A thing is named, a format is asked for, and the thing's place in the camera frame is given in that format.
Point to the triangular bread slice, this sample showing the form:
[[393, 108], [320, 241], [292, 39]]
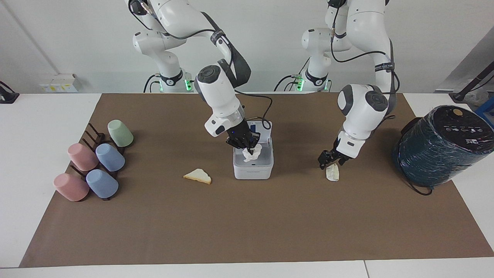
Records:
[[198, 176]]

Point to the white wall socket box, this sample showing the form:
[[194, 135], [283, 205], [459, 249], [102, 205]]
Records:
[[60, 83]]

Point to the black stand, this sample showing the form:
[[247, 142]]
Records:
[[7, 94], [472, 83]]

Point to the green cup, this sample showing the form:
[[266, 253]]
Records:
[[120, 133]]

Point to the pink cup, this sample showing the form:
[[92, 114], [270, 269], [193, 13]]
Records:
[[82, 157], [71, 187]]

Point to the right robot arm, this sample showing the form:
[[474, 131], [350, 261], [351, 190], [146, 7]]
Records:
[[218, 90]]

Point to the white bin with lid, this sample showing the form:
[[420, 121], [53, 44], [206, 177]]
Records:
[[252, 170]]

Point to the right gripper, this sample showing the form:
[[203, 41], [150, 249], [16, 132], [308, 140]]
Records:
[[240, 132]]

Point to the dark brown cup rack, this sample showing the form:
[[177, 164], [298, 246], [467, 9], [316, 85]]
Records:
[[96, 136]]

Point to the black plastic-wrapped cylinder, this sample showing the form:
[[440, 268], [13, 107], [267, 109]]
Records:
[[440, 148]]

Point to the white tissue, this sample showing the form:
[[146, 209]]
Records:
[[251, 154]]

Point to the blue cup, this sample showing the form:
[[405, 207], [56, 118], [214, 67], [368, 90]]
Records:
[[110, 157], [102, 184]]

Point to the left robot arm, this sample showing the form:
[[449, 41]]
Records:
[[362, 104]]

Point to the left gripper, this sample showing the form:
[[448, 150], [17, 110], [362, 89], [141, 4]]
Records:
[[335, 153]]

